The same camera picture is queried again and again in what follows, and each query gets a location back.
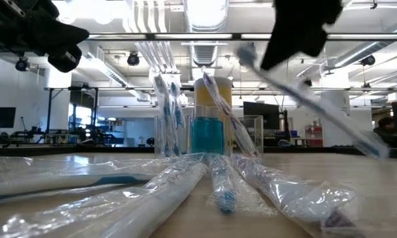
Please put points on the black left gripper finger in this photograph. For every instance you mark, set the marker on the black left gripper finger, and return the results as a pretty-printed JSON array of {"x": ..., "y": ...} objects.
[
  {"x": 66, "y": 42},
  {"x": 64, "y": 29}
]

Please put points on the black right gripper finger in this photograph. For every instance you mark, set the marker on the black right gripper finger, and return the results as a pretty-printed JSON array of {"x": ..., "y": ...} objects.
[
  {"x": 289, "y": 46},
  {"x": 274, "y": 48}
]

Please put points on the purple toothbrush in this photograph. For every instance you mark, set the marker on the purple toothbrush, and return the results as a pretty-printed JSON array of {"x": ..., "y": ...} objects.
[
  {"x": 243, "y": 135},
  {"x": 284, "y": 195}
]

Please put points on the black ceiling spotlight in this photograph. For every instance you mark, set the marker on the black ceiling spotlight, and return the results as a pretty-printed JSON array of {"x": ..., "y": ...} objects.
[
  {"x": 133, "y": 59},
  {"x": 368, "y": 60},
  {"x": 22, "y": 63}
]

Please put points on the clear acrylic organizer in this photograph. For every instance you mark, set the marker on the clear acrylic organizer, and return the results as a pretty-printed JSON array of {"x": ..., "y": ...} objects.
[{"x": 256, "y": 132}]

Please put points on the black overhead light bar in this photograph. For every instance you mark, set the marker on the black overhead light bar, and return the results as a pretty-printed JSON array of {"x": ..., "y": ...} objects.
[{"x": 185, "y": 36}]

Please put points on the yellow canister white lid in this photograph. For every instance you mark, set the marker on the yellow canister white lid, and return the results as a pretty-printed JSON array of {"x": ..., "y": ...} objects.
[{"x": 198, "y": 97}]

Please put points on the red shelf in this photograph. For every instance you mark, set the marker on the red shelf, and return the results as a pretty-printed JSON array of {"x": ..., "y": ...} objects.
[{"x": 312, "y": 142}]

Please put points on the white pillar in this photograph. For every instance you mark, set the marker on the white pillar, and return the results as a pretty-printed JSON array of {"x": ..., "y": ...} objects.
[{"x": 327, "y": 139}]

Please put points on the person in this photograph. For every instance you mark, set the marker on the person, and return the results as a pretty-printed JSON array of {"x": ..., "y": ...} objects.
[{"x": 387, "y": 130}]

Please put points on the black background rig frame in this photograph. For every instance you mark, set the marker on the black background rig frame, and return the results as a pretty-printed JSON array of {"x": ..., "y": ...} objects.
[{"x": 49, "y": 105}]

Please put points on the black metal table frame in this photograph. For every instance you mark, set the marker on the black metal table frame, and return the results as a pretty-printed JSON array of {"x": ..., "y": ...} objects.
[{"x": 301, "y": 150}]

